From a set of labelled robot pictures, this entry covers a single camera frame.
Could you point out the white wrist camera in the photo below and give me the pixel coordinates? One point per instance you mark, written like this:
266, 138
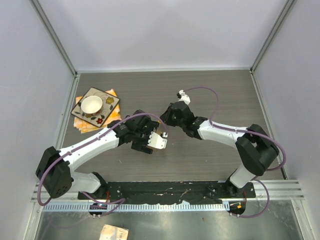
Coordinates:
149, 143
183, 97

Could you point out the aluminium frame rail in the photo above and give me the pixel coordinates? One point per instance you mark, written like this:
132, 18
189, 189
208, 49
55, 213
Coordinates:
277, 189

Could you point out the brown cardboard express box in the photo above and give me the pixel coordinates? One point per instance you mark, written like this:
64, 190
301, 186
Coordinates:
160, 132

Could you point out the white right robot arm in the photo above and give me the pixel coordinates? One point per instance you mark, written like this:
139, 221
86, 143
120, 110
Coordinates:
256, 149

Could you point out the white slotted cable duct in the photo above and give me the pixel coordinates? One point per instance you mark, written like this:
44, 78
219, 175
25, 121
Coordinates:
86, 206

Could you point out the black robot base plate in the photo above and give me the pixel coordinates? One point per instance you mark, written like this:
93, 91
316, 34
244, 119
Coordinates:
173, 192

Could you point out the white floral bowl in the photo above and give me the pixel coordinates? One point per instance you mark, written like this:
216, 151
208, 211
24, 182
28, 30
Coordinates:
91, 105

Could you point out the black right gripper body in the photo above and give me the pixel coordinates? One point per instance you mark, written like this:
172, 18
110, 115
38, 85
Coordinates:
170, 119

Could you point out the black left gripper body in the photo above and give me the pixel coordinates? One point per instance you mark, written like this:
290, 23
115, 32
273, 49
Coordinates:
142, 137

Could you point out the pink paper packet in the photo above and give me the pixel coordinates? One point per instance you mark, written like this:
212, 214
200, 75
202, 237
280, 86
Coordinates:
110, 232

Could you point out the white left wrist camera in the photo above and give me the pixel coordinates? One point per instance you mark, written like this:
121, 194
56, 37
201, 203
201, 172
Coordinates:
149, 143

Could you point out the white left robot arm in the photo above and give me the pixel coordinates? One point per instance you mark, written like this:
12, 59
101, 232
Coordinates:
57, 168

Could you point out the floral square plate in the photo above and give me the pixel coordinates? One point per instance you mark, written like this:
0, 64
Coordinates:
95, 109

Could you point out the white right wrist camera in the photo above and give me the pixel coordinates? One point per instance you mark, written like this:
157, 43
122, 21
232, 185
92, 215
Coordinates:
183, 97

